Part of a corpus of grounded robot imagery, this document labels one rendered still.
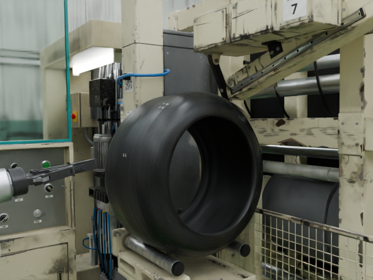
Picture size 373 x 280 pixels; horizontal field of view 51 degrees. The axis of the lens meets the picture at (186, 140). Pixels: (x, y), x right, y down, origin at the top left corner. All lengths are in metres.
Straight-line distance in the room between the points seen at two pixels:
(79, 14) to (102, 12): 0.61
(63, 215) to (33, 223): 0.13
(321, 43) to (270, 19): 0.18
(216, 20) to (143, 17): 0.28
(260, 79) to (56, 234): 1.05
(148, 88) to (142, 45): 0.17
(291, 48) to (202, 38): 0.37
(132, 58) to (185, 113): 0.45
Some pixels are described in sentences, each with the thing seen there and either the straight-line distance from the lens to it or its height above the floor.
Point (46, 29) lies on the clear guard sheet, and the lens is 1.76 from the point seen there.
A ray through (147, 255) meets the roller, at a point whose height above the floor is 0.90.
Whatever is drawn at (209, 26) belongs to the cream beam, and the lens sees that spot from 1.59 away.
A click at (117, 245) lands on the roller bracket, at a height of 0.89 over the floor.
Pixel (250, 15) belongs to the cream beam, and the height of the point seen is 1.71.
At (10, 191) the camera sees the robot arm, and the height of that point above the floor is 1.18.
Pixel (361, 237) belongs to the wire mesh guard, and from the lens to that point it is 1.33.
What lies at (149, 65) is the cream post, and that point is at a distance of 1.56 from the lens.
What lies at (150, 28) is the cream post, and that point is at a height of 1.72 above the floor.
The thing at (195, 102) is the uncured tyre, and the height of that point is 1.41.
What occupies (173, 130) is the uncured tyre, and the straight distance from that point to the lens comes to 1.17.
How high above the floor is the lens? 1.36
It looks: 3 degrees down
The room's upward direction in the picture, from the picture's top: 1 degrees counter-clockwise
